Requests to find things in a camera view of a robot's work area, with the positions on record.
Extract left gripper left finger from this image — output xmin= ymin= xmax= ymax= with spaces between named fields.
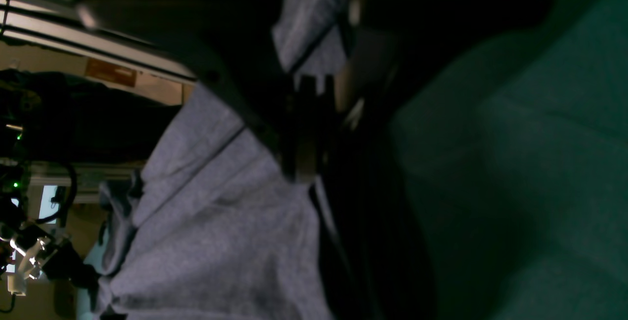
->
xmin=74 ymin=0 xmax=307 ymax=182

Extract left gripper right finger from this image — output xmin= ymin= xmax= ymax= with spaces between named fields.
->
xmin=307 ymin=0 xmax=554 ymax=181

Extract blue-grey T-shirt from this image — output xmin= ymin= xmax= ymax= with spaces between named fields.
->
xmin=91 ymin=0 xmax=361 ymax=320

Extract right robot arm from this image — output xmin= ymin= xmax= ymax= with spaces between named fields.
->
xmin=1 ymin=162 xmax=100 ymax=306

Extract teal table cloth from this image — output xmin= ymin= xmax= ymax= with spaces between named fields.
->
xmin=390 ymin=0 xmax=628 ymax=320

